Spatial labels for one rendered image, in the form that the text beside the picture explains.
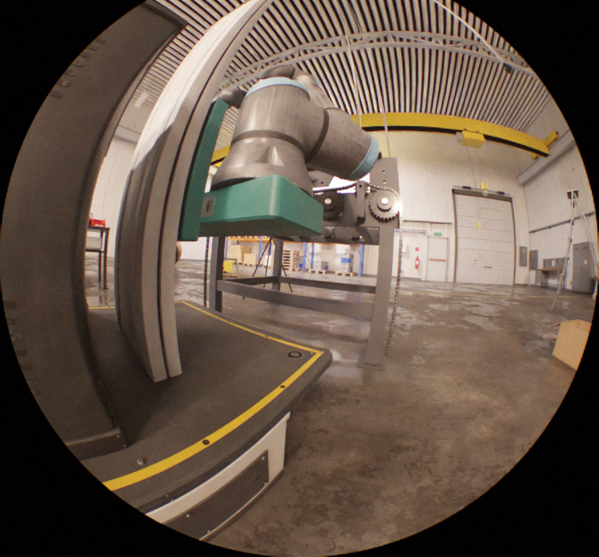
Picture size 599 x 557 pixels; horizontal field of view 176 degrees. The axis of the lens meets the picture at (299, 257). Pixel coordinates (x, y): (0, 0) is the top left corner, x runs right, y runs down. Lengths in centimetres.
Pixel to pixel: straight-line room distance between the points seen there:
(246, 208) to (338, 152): 25
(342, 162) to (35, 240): 49
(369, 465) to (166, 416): 52
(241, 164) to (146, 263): 20
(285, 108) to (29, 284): 41
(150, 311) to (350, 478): 59
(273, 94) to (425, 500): 94
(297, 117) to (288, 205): 19
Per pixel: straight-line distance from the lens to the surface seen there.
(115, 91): 24
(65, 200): 19
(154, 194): 32
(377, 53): 904
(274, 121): 36
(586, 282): 1022
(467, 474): 74
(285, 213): 25
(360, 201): 101
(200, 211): 35
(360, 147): 47
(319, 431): 71
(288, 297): 116
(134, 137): 1139
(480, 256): 1138
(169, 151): 35
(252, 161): 29
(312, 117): 41
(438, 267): 1040
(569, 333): 178
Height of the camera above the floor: 54
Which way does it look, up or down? 1 degrees up
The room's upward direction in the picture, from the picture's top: 4 degrees clockwise
